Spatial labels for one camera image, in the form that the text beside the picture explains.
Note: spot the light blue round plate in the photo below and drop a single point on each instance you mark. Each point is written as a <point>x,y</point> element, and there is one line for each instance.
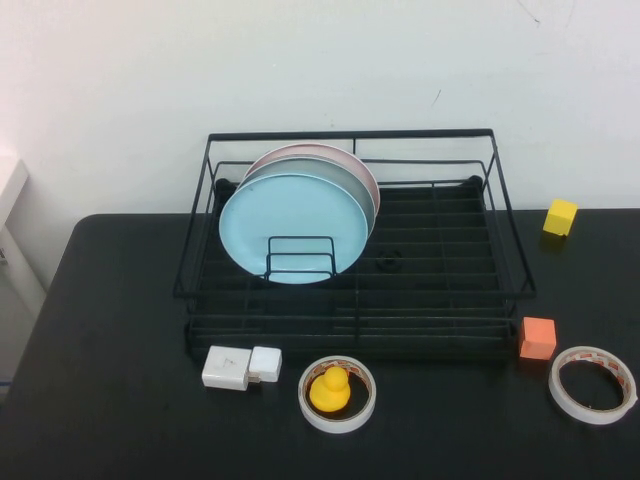
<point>290,220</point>

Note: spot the grey round plate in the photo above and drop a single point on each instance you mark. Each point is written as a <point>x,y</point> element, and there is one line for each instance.
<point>340,175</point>

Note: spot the pink round plate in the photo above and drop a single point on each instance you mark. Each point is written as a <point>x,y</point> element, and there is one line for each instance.
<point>310,148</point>

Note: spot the small white power adapter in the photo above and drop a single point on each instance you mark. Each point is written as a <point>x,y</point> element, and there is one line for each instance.
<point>266,364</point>

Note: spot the yellow rubber duck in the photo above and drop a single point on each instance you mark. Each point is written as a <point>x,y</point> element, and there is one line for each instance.
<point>330,395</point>

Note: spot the large white power adapter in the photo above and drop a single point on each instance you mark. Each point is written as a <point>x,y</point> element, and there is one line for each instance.
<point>225,367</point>

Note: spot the white double-sided tape roll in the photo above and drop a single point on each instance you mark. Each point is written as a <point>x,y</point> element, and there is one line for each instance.
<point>590,419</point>
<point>335,426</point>

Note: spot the orange foam cube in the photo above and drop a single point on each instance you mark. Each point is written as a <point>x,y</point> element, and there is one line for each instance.
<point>537,340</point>

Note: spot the yellow foam cube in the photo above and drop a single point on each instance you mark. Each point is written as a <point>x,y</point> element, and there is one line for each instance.
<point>559,217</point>

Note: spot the white cabinet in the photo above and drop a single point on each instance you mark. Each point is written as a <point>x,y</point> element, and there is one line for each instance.
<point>12,185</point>

